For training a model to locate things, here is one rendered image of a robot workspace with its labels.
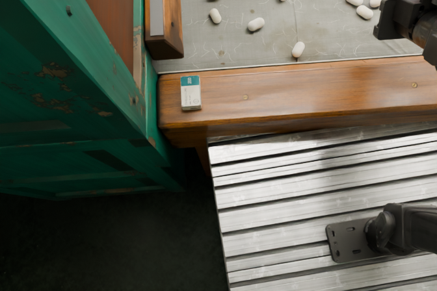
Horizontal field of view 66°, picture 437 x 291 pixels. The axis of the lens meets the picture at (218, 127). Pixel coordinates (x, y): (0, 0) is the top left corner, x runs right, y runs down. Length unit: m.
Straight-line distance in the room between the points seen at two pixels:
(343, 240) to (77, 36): 0.57
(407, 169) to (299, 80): 0.29
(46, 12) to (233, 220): 0.52
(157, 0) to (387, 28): 0.38
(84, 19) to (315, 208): 0.54
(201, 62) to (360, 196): 0.41
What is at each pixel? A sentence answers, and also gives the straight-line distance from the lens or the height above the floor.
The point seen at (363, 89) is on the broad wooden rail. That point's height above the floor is 0.76.
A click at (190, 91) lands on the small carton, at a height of 0.79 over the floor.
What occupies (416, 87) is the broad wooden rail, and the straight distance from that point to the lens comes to 0.73.
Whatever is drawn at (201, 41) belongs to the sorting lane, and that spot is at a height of 0.74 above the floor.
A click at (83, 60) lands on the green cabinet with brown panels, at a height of 1.09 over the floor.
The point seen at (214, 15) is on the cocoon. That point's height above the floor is 0.76.
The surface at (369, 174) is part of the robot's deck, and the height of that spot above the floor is 0.67.
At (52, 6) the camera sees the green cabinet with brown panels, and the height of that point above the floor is 1.14.
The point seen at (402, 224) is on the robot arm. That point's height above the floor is 0.82.
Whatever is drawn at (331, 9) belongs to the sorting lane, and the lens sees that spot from 0.78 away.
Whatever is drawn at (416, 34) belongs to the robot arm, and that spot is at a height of 0.92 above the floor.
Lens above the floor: 1.35
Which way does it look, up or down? 74 degrees down
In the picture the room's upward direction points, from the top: 4 degrees counter-clockwise
